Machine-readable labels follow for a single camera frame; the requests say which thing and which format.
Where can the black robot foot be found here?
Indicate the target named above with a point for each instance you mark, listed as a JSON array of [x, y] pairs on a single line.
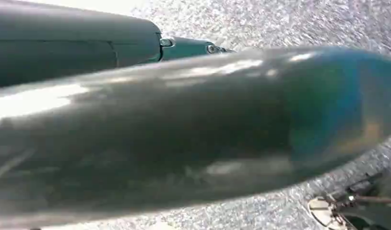
[[370, 209]]

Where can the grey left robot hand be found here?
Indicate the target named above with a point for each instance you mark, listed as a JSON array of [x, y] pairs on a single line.
[[169, 136]]

